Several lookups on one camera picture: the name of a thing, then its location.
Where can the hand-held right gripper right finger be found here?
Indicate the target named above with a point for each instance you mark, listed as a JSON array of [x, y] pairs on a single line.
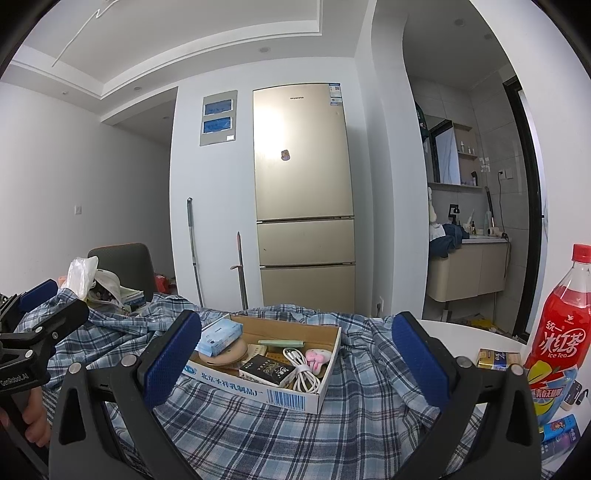
[[420, 364]]

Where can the bathroom wall shelf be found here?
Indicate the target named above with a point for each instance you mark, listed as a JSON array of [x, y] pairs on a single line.
[[466, 157]]

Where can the round beige tape roll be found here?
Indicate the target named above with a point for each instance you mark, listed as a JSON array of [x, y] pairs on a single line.
[[231, 356]]

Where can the grey wall electrical panel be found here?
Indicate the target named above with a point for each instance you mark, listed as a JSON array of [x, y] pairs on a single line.
[[218, 119]]

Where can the person's left hand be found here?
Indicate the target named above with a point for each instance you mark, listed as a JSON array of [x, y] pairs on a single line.
[[37, 424]]

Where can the pink cup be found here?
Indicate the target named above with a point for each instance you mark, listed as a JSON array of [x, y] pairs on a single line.
[[63, 281]]

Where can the cream plush toy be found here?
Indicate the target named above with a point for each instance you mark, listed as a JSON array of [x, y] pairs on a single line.
[[432, 212]]

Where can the gold three-door refrigerator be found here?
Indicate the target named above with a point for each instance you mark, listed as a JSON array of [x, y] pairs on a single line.
[[300, 194]]

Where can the red iced tea bottle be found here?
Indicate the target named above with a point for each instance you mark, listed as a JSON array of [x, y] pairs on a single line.
[[561, 323]]

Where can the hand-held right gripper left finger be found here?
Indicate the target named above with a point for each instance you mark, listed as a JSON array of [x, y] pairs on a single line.
[[171, 360]]

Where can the pale green slim case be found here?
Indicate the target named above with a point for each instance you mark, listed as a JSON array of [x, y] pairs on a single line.
[[281, 343]]

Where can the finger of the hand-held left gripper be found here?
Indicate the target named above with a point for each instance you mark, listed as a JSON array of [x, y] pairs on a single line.
[[39, 294], [57, 323]]

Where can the small white black device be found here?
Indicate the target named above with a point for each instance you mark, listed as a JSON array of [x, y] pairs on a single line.
[[575, 394]]

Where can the blue white tissue pack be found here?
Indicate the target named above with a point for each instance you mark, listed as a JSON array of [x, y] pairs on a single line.
[[219, 337]]

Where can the blue printed packet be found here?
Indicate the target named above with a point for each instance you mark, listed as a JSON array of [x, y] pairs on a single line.
[[559, 438]]

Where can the refrigerator label sticker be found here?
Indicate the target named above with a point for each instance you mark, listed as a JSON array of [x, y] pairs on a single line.
[[335, 94]]

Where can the dark blue garment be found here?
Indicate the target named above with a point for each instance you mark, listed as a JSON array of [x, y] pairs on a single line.
[[450, 240]]

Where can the black phone stand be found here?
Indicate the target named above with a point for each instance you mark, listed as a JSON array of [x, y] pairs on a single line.
[[454, 213]]

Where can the blue plaid shirt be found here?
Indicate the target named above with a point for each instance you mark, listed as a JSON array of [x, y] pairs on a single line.
[[286, 438]]

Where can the stack of booklets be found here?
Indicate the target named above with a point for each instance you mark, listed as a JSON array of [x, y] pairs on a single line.
[[131, 297]]

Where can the frosted glass sliding door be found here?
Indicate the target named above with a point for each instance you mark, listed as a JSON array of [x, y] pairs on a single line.
[[531, 207]]

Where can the gold snack packet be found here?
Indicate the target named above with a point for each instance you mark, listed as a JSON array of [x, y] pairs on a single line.
[[498, 360]]

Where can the grey chair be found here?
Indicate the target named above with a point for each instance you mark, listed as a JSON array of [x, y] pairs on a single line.
[[134, 263]]

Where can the bathroom mirror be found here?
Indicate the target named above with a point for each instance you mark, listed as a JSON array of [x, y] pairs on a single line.
[[443, 152]]

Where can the small black box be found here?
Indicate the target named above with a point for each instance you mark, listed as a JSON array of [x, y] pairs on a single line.
[[263, 369]]

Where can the shallow cardboard box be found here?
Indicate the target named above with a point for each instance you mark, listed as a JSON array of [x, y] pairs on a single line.
[[258, 392]]

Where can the red plastic bag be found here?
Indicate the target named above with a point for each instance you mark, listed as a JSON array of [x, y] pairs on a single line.
[[164, 282]]

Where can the clear plastic bag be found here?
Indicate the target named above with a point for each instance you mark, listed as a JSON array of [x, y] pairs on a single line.
[[83, 277]]

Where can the bathroom wall socket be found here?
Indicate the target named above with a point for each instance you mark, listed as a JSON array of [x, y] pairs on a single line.
[[504, 173]]

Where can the beige vanity cabinet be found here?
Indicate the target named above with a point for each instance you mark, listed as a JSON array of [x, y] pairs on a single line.
[[466, 272]]

